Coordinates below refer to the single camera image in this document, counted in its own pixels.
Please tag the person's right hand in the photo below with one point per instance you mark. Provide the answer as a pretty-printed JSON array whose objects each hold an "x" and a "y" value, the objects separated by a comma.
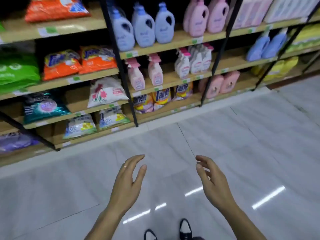
[{"x": 217, "y": 192}]

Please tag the person's left hand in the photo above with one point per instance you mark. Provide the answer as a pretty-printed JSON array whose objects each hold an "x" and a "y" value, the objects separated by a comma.
[{"x": 123, "y": 189}]

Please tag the white bag green print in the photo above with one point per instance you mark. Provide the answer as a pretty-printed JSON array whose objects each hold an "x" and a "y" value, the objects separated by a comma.
[{"x": 112, "y": 119}]

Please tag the white bag yellow print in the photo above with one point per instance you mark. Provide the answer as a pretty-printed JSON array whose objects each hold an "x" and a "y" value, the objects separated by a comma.
[{"x": 80, "y": 127}]

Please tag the green white price tag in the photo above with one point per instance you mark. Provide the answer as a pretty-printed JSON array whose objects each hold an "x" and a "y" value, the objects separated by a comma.
[
  {"x": 80, "y": 113},
  {"x": 48, "y": 31},
  {"x": 74, "y": 79},
  {"x": 197, "y": 40},
  {"x": 158, "y": 88},
  {"x": 224, "y": 71},
  {"x": 132, "y": 54},
  {"x": 252, "y": 29}
]

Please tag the purple yellow detergent pouch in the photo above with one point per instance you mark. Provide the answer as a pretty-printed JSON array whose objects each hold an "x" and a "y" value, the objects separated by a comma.
[
  {"x": 182, "y": 91},
  {"x": 161, "y": 97},
  {"x": 142, "y": 103}
]

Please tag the flat pink bottle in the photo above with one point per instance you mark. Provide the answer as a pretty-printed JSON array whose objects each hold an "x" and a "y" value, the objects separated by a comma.
[
  {"x": 213, "y": 87},
  {"x": 230, "y": 82}
]

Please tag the teal detergent bag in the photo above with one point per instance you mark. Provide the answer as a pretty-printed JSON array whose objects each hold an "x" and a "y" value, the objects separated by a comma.
[{"x": 42, "y": 107}]

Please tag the purple detergent bag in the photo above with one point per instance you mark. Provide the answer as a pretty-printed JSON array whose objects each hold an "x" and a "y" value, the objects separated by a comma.
[{"x": 15, "y": 143}]

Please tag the orange blue detergent bag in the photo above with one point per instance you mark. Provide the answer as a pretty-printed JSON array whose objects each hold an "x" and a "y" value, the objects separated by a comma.
[
  {"x": 61, "y": 69},
  {"x": 97, "y": 64}
]

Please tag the light blue detergent jug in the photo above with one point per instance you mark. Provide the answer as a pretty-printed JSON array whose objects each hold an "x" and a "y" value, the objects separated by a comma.
[
  {"x": 273, "y": 46},
  {"x": 142, "y": 38},
  {"x": 256, "y": 51},
  {"x": 163, "y": 34},
  {"x": 120, "y": 42}
]

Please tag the green detergent bag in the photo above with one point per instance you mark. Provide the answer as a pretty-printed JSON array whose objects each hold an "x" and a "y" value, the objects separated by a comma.
[{"x": 17, "y": 74}]

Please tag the pink detergent jug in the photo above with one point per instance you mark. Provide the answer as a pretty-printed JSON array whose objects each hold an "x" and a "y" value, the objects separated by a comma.
[
  {"x": 217, "y": 22},
  {"x": 195, "y": 27}
]

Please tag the pink angular pump bottle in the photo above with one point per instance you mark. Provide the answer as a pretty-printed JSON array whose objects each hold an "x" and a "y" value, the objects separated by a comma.
[
  {"x": 252, "y": 12},
  {"x": 265, "y": 9},
  {"x": 240, "y": 14}
]

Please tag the white baby label bottle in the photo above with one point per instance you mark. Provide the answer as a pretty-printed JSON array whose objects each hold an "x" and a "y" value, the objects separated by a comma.
[
  {"x": 287, "y": 8},
  {"x": 273, "y": 9},
  {"x": 301, "y": 7}
]

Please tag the plain orange detergent bag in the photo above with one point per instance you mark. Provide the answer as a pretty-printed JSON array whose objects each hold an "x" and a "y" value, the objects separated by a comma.
[{"x": 55, "y": 9}]

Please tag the wooden shelf rack black frame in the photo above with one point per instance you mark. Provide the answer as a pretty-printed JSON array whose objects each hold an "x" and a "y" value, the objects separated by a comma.
[{"x": 85, "y": 24}]

